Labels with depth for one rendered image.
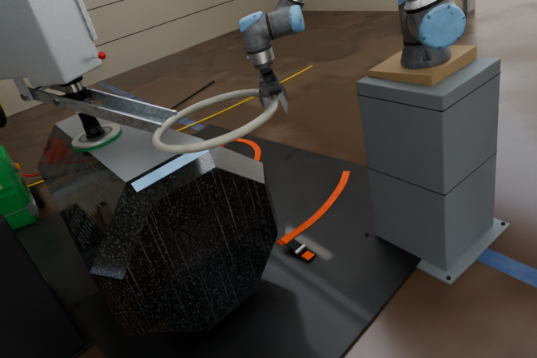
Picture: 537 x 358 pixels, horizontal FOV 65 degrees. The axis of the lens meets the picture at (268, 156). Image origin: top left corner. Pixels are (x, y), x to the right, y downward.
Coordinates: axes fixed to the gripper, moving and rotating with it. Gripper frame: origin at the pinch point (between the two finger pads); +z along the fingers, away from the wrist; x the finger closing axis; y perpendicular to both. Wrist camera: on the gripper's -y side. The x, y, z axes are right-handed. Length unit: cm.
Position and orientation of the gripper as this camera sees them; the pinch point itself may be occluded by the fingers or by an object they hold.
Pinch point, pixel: (278, 113)
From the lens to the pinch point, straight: 160.4
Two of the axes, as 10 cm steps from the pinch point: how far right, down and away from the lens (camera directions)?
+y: -1.2, -4.2, 9.0
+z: 2.7, 8.6, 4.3
